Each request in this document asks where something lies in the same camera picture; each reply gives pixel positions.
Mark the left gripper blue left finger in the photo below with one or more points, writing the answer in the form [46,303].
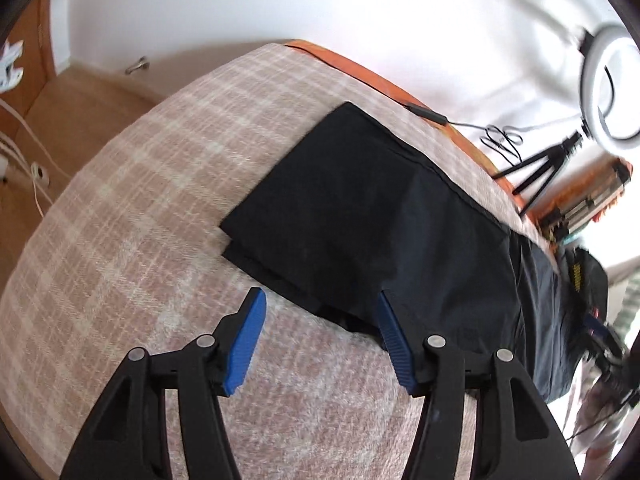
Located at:
[236,338]

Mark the black clothes pile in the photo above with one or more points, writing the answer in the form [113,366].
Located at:
[583,299]

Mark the wooden door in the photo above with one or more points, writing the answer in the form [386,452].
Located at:
[34,29]

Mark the black mini tripod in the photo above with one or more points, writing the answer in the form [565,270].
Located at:
[547,165]

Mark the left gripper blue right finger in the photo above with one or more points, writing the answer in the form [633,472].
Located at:
[396,344]

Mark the pink plaid bed blanket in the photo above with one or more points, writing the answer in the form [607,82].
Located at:
[131,255]

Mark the orange bed sheet edge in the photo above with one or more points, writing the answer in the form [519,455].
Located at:
[392,92]

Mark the black pants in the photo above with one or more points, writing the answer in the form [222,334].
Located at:
[353,213]

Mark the silver folded tripod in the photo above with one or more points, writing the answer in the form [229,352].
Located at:
[583,199]

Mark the metal door stopper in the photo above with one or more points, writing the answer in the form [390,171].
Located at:
[142,63]

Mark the white ring light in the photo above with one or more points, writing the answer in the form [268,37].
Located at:
[597,93]

